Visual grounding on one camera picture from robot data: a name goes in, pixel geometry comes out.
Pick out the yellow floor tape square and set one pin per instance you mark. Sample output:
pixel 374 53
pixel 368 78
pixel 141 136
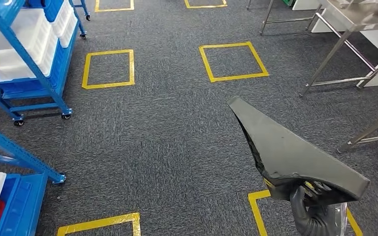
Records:
pixel 114 9
pixel 205 6
pixel 258 211
pixel 234 78

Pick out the steel table frame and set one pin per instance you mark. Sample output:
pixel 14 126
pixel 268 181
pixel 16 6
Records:
pixel 286 20

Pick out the stainless steel side table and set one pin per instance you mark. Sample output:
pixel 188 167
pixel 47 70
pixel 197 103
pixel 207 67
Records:
pixel 355 18

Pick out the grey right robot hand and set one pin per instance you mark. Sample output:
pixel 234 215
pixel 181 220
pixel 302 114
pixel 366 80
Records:
pixel 298 202

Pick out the stainless steel workbench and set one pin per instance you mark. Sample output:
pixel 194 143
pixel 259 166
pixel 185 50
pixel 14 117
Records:
pixel 371 128

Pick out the black plastic plate bracket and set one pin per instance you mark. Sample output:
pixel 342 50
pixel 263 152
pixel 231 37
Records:
pixel 290 153

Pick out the blue metal shelf rack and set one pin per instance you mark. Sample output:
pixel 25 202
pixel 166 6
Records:
pixel 13 148
pixel 40 74

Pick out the clear plastic bag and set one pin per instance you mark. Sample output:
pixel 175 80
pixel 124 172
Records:
pixel 362 3

